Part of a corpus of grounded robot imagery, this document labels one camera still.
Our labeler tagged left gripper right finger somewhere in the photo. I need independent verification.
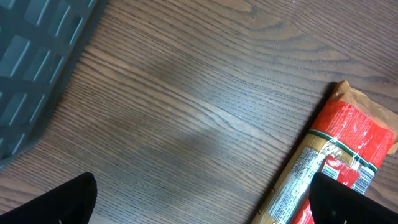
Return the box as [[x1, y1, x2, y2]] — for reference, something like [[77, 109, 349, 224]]
[[308, 172, 397, 224]]

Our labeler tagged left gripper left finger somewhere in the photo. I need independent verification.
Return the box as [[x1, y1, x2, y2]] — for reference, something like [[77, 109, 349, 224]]
[[1, 172, 98, 224]]

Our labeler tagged red snack packet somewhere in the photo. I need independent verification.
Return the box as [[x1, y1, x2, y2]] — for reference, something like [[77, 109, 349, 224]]
[[253, 80, 397, 224]]

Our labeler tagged grey plastic mesh basket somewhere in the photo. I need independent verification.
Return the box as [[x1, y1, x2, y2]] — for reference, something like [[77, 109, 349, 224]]
[[1, 0, 108, 168]]

